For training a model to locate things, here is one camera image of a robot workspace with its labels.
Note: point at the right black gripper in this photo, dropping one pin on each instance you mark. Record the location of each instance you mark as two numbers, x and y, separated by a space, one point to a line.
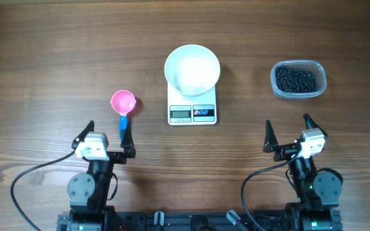
284 151

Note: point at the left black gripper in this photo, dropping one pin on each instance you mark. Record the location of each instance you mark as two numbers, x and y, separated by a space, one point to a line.
119 158

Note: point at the pink scoop blue handle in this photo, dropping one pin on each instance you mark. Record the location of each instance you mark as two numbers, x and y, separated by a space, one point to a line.
123 102

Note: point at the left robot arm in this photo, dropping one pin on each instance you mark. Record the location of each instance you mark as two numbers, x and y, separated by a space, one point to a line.
89 191

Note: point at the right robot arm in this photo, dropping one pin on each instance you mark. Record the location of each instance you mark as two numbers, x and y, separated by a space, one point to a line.
317 190

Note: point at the white digital kitchen scale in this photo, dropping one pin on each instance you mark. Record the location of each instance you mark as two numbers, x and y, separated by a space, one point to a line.
187 111

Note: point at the white round bowl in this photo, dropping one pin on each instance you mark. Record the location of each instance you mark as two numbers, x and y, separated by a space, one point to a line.
192 70

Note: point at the black beans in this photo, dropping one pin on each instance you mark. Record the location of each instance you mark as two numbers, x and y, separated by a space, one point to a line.
294 80

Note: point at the clear plastic container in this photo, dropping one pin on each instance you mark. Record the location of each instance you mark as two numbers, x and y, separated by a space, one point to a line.
309 65

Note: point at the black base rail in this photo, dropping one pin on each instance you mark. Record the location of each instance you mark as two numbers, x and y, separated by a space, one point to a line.
266 219

